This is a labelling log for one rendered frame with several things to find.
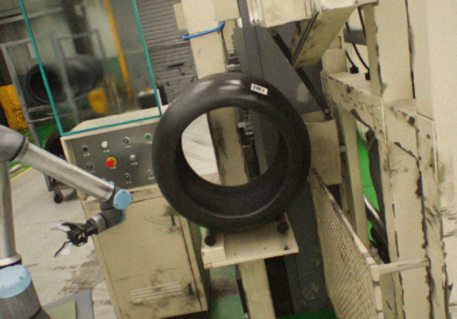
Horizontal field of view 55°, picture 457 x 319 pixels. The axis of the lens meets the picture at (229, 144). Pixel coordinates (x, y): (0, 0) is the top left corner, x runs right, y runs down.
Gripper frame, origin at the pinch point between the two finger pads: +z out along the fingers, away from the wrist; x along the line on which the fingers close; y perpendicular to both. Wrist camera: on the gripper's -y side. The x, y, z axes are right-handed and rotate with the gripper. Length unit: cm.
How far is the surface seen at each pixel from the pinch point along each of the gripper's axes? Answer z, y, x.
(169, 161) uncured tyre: -19, 58, -50
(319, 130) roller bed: -82, 84, -51
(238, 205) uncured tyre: -53, 64, -20
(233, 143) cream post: -63, 52, -43
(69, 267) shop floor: -72, -126, 116
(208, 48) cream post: -59, 41, -83
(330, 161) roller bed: -85, 89, -38
